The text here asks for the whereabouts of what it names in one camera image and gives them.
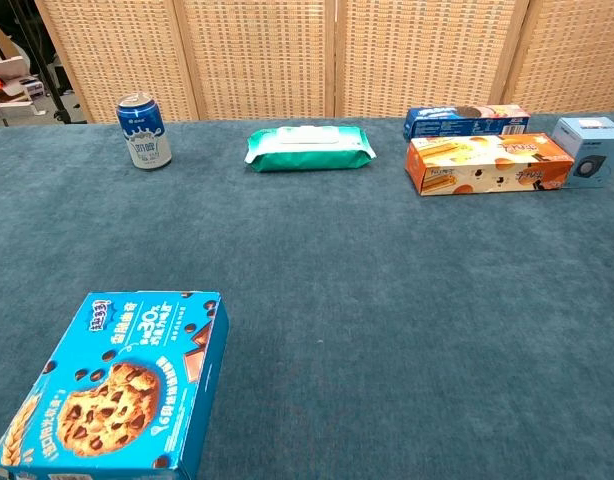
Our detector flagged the white cardboard box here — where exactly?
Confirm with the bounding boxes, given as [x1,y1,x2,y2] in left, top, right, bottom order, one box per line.
[0,54,33,79]
[0,97,41,126]

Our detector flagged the woven wooden folding screen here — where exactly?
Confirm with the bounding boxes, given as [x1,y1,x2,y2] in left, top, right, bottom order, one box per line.
[34,0,614,124]

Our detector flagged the orange biscuit box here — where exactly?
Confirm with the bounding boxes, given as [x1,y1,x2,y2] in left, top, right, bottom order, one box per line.
[405,132,576,197]

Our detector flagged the blue chocolate chip cookie box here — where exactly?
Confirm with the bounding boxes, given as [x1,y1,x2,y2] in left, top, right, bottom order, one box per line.
[0,291,231,480]

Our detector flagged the green wet wipes pack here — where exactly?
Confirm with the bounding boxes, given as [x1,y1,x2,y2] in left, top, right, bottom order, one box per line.
[244,125,378,174]

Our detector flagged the small light blue box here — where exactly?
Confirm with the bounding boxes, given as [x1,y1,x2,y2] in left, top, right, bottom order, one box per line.
[551,116,614,190]

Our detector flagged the teal table cloth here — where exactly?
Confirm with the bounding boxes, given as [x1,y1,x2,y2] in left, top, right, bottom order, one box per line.
[0,112,614,480]

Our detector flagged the black tripod stand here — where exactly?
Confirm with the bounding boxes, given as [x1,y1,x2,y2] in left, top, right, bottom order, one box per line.
[6,0,73,125]

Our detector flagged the blue sandwich cookie box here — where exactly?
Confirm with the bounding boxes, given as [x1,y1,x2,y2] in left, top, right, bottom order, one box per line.
[403,104,532,142]

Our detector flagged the blue white drink can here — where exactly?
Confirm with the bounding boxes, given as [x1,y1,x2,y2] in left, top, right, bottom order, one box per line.
[116,92,173,171]

